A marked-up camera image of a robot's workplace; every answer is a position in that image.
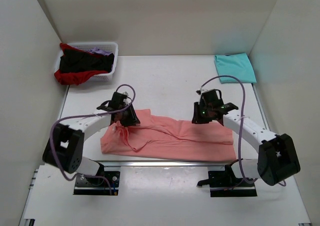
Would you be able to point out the pink t shirt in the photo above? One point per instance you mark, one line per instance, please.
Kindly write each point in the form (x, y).
(167, 138)

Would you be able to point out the lavender t shirt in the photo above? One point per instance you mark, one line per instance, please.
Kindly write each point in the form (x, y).
(99, 51)

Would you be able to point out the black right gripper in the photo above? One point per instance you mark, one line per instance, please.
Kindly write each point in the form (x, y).
(196, 119)

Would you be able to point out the black t shirt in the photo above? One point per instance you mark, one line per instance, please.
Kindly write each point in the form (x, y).
(73, 61)

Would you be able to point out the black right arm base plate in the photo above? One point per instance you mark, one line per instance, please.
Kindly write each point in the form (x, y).
(222, 183)

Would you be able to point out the red t shirt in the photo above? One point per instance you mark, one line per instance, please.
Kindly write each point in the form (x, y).
(72, 78)

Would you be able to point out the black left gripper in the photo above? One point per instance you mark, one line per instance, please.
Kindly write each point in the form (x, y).
(133, 118)

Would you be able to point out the white plastic basket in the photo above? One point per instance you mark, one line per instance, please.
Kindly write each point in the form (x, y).
(77, 66)

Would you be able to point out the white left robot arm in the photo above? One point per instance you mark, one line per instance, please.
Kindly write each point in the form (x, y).
(64, 149)

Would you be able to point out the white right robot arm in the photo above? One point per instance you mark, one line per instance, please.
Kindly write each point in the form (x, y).
(277, 158)

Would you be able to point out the folded teal t shirt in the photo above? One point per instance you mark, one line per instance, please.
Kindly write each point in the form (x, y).
(237, 65)

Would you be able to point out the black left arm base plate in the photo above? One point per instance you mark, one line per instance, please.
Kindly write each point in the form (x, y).
(98, 186)

